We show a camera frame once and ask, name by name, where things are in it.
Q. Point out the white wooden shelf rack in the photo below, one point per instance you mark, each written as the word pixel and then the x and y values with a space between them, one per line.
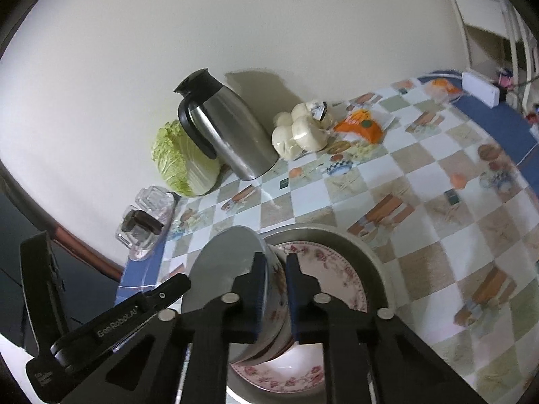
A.
pixel 518 45

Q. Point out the clear orange plastic bag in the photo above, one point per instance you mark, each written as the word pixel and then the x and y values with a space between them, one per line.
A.
pixel 442 91

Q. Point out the checkered plastic tablecloth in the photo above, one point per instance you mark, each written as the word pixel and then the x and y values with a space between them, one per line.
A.
pixel 450 201

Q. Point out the glass teapot black handle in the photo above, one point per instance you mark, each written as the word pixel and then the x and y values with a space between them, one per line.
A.
pixel 139 227

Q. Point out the stainless steel thermos jug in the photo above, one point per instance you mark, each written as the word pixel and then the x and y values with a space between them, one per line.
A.
pixel 222 125

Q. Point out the white power bank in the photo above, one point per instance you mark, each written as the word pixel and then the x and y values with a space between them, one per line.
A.
pixel 481 88

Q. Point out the orange snack packet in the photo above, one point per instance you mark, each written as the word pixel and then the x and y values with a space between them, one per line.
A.
pixel 367 123

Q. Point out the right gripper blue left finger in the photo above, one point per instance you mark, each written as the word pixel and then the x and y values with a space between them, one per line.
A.
pixel 232 318

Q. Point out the bag of steamed buns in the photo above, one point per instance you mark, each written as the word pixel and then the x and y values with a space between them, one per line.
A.
pixel 306 129

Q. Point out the tray with glass cups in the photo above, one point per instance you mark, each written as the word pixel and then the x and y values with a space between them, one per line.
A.
pixel 159 203

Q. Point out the floral round porcelain plate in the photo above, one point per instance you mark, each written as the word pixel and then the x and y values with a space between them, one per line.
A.
pixel 288 367

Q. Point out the pale blue round bowl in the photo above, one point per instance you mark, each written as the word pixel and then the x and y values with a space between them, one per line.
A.
pixel 228 255

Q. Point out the stainless steel round plate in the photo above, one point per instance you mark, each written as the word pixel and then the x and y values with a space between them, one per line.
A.
pixel 360 257

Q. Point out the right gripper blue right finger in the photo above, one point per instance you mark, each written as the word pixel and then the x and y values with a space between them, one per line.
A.
pixel 319 318

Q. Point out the napa cabbage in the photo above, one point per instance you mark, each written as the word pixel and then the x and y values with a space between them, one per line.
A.
pixel 182 165

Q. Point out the strawberry pattern bowl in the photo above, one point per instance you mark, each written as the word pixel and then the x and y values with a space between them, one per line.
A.
pixel 275 334

